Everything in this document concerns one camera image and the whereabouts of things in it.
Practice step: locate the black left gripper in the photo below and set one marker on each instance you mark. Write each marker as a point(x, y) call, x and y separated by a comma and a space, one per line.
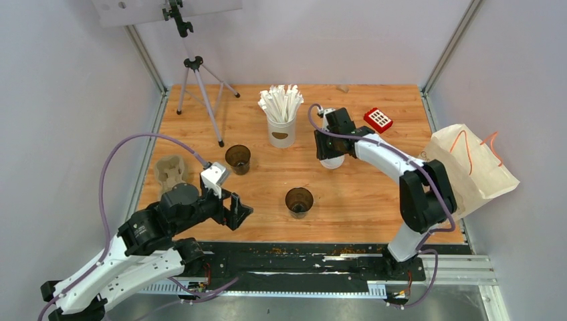
point(234, 217)

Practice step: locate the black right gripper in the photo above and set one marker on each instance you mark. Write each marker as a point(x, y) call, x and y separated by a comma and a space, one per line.
point(322, 152)

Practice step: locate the white coffee cup lid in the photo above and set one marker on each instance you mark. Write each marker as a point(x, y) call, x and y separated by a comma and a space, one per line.
point(333, 163)

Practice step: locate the brown cup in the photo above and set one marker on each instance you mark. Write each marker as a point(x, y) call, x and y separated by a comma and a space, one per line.
point(299, 201)
point(238, 158)

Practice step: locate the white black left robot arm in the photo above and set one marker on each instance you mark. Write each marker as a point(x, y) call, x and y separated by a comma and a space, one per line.
point(143, 252)

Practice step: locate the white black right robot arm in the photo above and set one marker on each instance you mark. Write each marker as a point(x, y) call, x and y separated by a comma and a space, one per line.
point(427, 201)

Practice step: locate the paper takeout bag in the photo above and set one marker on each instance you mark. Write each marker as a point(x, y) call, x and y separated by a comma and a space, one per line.
point(476, 172)

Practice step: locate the red white toy block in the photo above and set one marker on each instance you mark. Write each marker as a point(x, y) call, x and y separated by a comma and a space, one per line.
point(379, 121)

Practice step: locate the white cup of straws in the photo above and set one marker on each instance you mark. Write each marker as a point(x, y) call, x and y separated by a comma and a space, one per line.
point(280, 104)

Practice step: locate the cardboard cup carrier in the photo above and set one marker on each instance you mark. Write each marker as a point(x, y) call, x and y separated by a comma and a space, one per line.
point(169, 171)

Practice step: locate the white perforated board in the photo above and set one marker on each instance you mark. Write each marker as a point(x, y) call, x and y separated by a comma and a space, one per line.
point(131, 12)

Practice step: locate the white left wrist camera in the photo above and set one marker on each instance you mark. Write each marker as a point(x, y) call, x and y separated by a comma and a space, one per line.
point(213, 177)

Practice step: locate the camera tripod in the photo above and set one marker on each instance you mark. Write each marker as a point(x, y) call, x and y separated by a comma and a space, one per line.
point(194, 63)

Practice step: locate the aluminium rail frame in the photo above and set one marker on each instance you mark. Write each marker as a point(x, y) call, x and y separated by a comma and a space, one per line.
point(460, 266)

